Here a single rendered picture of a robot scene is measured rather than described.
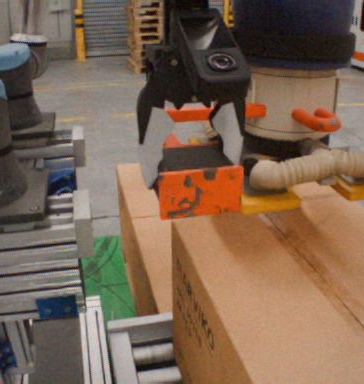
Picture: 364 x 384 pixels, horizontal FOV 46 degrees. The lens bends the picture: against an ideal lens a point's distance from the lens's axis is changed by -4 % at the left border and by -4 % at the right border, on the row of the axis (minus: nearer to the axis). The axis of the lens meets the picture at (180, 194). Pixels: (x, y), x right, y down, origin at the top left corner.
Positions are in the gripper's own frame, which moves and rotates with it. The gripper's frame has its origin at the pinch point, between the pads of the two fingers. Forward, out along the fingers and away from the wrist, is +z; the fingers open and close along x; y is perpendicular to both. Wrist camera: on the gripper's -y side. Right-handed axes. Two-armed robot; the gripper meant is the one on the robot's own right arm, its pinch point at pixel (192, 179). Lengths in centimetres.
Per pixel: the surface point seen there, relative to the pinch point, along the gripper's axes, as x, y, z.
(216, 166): -1.7, -3.2, -2.6
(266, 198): -15.8, 14.4, 10.8
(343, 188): -30.6, 15.4, 11.2
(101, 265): 8, 164, 119
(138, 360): 4, 39, 67
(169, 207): 3.4, -4.1, 0.9
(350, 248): -36.3, 17.8, 25.5
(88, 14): -23, 999, 15
